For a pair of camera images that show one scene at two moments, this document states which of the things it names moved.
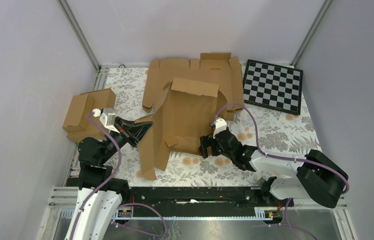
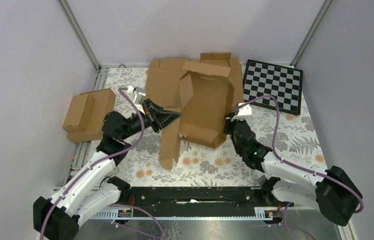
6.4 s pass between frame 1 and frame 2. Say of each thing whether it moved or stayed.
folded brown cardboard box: stayed
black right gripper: moved
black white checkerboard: stayed
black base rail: stayed
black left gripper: moved
